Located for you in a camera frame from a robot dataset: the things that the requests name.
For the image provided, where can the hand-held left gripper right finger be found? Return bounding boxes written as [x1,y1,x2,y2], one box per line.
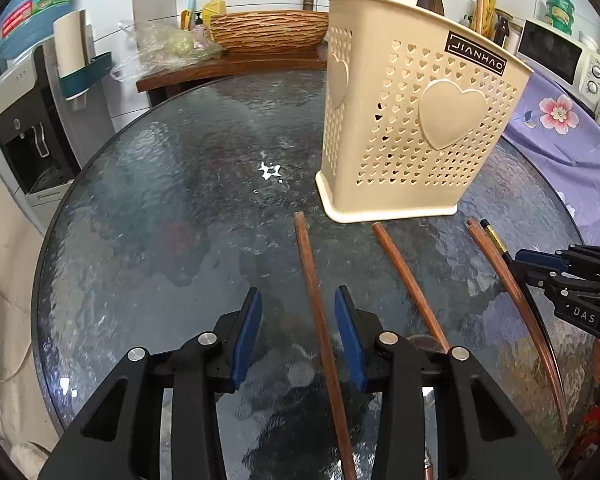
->
[334,285,561,480]

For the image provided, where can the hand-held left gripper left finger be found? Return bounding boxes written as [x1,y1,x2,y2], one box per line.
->
[37,287,263,480]

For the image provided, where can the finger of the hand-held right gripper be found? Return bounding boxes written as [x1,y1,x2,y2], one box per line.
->
[517,245,600,273]
[511,262,600,301]

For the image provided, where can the beige plastic utensil holder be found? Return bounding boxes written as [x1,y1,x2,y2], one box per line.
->
[314,0,535,225]

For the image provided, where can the purple floral cloth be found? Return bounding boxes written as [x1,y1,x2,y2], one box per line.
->
[502,62,600,249]

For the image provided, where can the round glass table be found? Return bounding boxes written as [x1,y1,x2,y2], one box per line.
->
[30,67,589,480]

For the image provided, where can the white microwave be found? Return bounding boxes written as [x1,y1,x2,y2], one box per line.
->
[517,18,600,107]

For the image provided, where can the brown glass bottle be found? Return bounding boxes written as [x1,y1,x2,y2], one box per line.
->
[492,13,511,49]

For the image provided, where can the beige cloth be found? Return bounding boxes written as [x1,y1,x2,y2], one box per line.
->
[0,135,48,461]

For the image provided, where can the wooden counter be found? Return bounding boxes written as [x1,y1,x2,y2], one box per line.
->
[136,45,329,107]

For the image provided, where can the grey water dispenser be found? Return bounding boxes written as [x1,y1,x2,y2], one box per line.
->
[0,42,117,232]

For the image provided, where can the clear plastic bag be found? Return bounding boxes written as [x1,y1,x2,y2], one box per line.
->
[111,20,226,82]

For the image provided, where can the ribbed wooden basin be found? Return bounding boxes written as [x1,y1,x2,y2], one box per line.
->
[207,10,330,54]

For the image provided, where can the yellow soap dispenser bottle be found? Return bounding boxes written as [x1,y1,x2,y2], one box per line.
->
[201,0,226,29]

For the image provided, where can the paper cup dispenser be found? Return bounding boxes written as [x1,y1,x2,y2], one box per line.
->
[52,9,114,112]

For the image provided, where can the blue water jug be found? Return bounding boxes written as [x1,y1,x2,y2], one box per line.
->
[0,0,77,62]

